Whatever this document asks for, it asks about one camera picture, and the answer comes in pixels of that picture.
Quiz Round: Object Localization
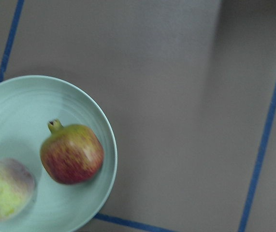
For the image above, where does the red yellow pomegranate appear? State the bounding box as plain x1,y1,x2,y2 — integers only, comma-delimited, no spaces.
40,119,104,185

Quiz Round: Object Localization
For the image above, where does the green pink peach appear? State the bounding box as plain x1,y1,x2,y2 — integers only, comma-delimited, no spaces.
0,158,36,221

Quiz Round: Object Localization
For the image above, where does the green plate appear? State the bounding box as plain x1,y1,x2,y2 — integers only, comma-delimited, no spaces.
0,75,117,232

